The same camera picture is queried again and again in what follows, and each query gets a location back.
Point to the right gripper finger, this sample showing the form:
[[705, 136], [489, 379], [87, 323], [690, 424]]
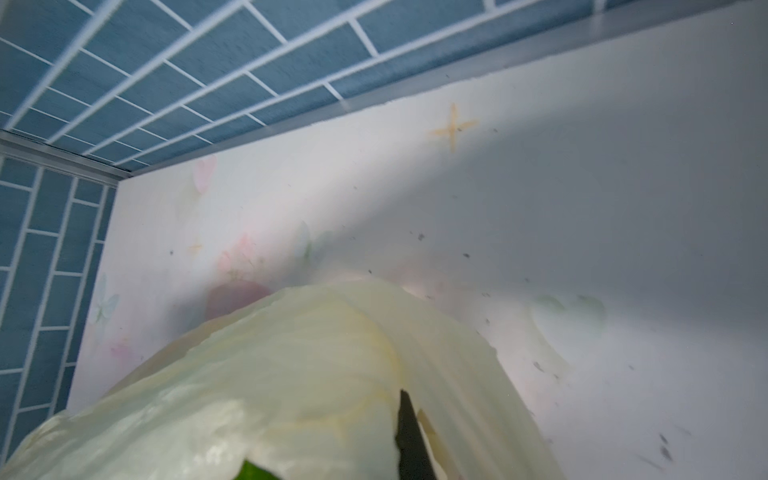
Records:
[[414, 461]]

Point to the yellowish plastic fruit-print bag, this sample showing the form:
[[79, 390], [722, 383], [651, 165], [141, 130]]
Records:
[[304, 383]]

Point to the green lime toy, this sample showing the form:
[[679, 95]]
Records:
[[250, 471]]

